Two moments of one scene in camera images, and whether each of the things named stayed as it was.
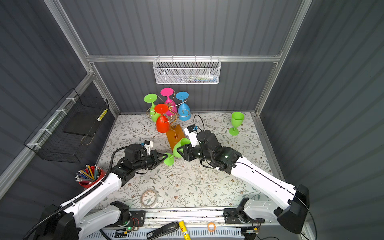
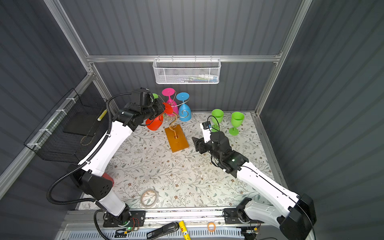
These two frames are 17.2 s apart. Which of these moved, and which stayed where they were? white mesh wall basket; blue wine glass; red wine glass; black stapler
Moved: red wine glass
Stayed: blue wine glass; white mesh wall basket; black stapler
